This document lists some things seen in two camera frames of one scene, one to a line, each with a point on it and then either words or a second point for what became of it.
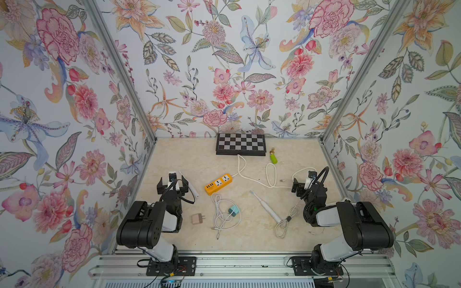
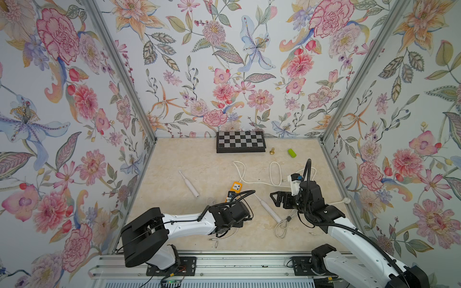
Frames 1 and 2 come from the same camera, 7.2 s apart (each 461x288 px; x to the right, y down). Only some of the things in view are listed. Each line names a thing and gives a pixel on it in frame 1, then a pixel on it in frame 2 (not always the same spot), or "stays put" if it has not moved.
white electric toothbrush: [266, 206] stays put
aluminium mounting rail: [372, 266] stays put
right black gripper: [301, 188] to [287, 196]
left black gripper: [182, 189] to [240, 223]
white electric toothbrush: [191, 188] stays put
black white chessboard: [241, 144] stays put
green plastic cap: [273, 158] to [292, 153]
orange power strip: [215, 186] to [235, 189]
